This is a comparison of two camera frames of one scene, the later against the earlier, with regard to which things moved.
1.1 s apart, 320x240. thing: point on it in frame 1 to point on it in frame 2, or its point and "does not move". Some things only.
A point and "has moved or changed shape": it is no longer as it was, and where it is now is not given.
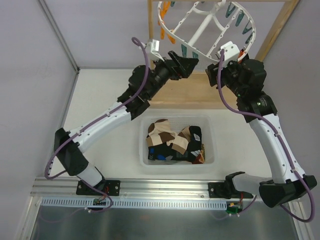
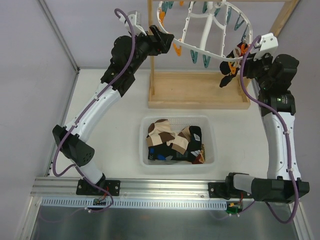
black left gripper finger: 186,65 to 163,42
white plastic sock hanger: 204,27 has moved or changed shape
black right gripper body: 213,74 to 244,67
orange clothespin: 166,6 to 178,50
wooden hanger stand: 198,89 does not move
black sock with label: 194,145 does not move
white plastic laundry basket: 208,125 does not move
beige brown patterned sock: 160,132 does not move
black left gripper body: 175,65 to 155,42
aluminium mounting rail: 130,187 does not move
